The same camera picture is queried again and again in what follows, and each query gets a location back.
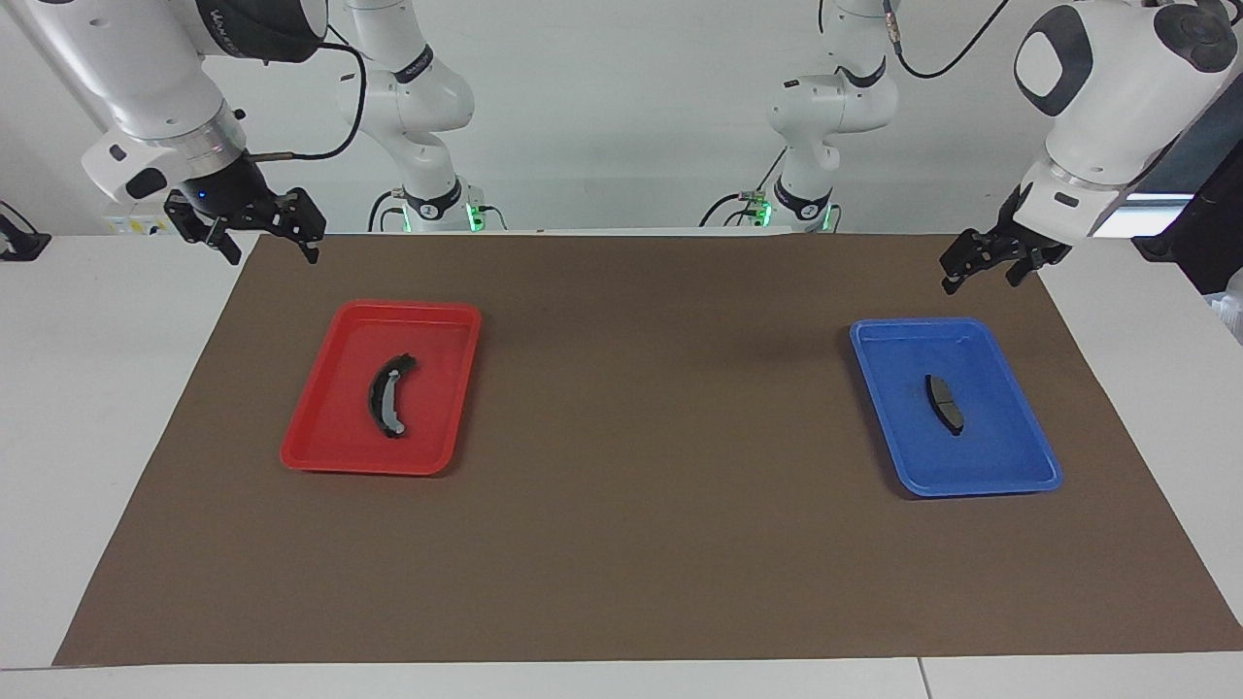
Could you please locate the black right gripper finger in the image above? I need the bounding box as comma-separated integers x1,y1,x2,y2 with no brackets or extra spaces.
163,192,243,266
258,188,327,265

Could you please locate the short dark brake pad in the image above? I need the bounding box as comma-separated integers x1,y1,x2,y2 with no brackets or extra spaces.
924,374,965,436

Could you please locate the long curved brake pad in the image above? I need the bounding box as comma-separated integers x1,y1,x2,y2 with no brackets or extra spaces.
366,353,419,440

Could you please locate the dark monitor screen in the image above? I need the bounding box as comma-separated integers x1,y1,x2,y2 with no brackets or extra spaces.
1092,92,1243,297

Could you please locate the black desk clamp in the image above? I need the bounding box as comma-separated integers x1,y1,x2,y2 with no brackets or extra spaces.
0,201,51,261

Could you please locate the blue plastic tray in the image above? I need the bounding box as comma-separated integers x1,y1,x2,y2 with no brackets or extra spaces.
849,316,1063,498

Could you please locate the clear plastic container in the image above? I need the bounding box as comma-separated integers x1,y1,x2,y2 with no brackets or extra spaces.
1209,272,1243,346

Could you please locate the red plastic tray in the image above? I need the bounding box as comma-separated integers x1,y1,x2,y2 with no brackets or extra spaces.
280,299,483,477

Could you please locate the brown table mat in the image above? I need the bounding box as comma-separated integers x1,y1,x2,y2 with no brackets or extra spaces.
53,233,1243,667

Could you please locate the white wall outlet box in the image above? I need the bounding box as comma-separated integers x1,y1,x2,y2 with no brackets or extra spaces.
103,202,182,237

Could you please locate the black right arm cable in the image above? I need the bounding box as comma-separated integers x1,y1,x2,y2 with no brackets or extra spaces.
238,21,369,162

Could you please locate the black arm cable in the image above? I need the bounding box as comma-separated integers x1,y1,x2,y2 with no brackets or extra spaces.
882,0,1011,80
238,21,369,162

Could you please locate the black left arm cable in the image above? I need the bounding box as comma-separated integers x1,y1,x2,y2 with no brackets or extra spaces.
882,0,1011,80

